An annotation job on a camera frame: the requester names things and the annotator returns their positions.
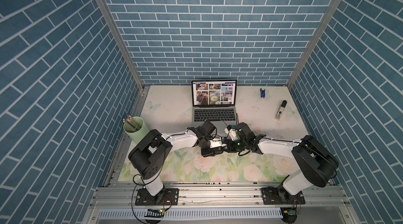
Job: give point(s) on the green pencil cup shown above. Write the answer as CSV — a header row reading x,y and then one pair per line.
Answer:
x,y
138,136

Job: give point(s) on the silver laptop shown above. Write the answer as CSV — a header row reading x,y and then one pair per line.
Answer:
x,y
214,100

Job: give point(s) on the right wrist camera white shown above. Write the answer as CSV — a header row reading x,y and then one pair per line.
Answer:
x,y
232,133

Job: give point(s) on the floral table mat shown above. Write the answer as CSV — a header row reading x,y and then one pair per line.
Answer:
x,y
168,109

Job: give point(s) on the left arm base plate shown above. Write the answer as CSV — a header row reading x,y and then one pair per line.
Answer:
x,y
166,197

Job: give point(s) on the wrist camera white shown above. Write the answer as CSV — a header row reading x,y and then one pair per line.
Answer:
x,y
232,133
216,143

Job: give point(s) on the green circuit board right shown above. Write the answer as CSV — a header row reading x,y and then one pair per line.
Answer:
x,y
290,211

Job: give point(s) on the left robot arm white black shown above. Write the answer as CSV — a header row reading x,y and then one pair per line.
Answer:
x,y
149,155

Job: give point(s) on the blue binder clip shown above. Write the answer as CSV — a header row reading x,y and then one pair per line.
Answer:
x,y
262,93

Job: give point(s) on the aluminium rail frame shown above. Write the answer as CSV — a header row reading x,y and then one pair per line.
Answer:
x,y
220,203

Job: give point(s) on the green circuit board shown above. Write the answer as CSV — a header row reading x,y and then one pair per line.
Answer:
x,y
290,211
154,213

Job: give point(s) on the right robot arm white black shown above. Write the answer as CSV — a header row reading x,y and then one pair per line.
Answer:
x,y
316,165

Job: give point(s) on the green circuit board left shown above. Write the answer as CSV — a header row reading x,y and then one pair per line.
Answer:
x,y
154,213

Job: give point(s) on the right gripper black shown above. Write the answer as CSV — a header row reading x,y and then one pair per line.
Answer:
x,y
229,148

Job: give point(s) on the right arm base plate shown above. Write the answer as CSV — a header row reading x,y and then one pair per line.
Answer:
x,y
275,196

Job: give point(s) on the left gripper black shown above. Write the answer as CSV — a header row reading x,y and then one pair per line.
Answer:
x,y
208,152

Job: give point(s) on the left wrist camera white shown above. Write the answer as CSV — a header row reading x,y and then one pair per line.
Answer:
x,y
216,143

